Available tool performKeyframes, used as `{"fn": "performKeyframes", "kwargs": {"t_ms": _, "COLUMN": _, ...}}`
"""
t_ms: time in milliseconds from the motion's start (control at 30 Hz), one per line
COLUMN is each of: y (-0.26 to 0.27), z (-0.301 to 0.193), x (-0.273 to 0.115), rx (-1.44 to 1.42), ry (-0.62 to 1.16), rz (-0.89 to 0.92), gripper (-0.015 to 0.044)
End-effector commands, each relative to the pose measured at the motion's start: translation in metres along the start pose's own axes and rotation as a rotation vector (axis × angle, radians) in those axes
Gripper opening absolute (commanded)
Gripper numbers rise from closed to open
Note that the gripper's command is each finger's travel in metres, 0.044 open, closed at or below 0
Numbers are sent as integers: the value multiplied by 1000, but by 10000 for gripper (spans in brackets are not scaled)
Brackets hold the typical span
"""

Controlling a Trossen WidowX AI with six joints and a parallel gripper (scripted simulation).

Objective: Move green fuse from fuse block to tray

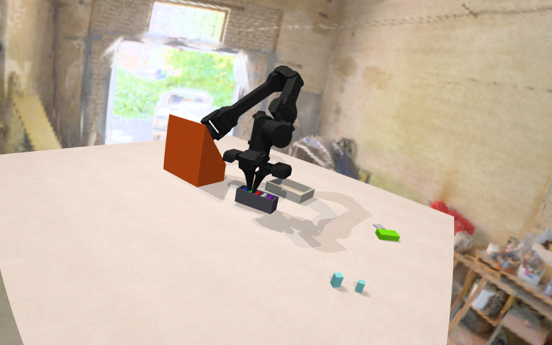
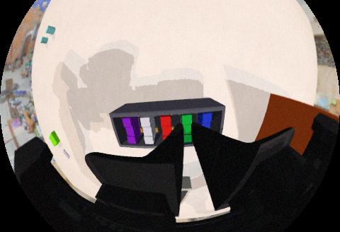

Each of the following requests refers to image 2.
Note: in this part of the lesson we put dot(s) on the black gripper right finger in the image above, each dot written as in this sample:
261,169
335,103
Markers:
227,163

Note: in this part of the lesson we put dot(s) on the red fuse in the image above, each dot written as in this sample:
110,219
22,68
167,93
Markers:
166,125

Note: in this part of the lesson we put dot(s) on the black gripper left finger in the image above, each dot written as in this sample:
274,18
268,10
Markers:
159,171

